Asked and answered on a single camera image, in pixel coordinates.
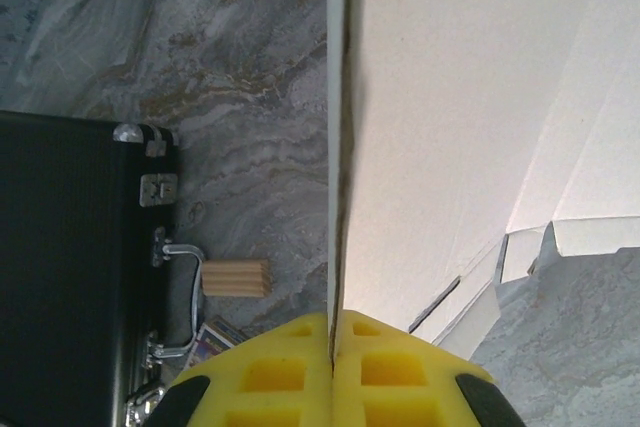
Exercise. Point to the ridged wooden block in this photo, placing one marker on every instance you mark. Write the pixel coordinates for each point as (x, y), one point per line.
(235, 277)

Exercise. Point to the white cardboard paper box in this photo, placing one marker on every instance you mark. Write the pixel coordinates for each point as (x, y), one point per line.
(450, 97)

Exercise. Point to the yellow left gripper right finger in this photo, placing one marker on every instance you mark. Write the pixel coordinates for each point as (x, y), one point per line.
(400, 397)

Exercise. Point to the colourful printed card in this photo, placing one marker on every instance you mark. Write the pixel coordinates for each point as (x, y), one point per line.
(215, 342)

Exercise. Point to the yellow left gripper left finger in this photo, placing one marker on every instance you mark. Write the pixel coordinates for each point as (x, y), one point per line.
(280, 397)

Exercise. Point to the black hard carrying case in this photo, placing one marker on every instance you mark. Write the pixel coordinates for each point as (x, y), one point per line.
(60, 247)

